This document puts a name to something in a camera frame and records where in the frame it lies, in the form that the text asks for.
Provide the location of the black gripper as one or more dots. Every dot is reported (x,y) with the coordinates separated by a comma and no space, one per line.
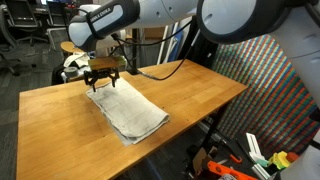
(101,72)

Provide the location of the white woven towel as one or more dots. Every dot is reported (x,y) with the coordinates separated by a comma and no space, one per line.
(130,110)

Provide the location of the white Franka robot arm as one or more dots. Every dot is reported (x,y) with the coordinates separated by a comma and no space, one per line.
(100,20)

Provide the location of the crumpled white cloth pile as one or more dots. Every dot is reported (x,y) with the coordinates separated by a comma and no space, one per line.
(76,60)

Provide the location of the round wooden side table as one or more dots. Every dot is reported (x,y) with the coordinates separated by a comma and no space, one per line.
(65,47)

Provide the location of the black table leg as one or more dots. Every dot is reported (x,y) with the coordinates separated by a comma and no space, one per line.
(213,133)

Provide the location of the small open cardboard box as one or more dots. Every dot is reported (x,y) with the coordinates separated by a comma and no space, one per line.
(201,160)

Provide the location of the black tool board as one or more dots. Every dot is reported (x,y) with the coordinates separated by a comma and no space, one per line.
(233,146)

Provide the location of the orange spirit level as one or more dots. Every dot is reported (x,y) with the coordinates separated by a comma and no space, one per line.
(223,170)

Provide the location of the white aluminium extrusion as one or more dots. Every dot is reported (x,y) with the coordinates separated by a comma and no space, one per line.
(261,171)
(254,145)

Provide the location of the multicolour patterned backdrop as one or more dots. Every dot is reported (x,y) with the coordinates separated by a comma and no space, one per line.
(266,93)

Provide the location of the yellow green plastic part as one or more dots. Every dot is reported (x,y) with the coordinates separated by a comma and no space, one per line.
(279,160)

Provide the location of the orange red cap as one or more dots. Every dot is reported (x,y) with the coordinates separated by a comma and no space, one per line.
(292,157)

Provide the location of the white plastic bucket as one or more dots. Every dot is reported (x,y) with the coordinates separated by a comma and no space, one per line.
(303,166)

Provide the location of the grey duct tape roll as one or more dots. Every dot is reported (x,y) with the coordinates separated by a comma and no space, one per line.
(70,71)

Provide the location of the silver metal rail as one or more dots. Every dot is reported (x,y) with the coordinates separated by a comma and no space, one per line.
(208,128)

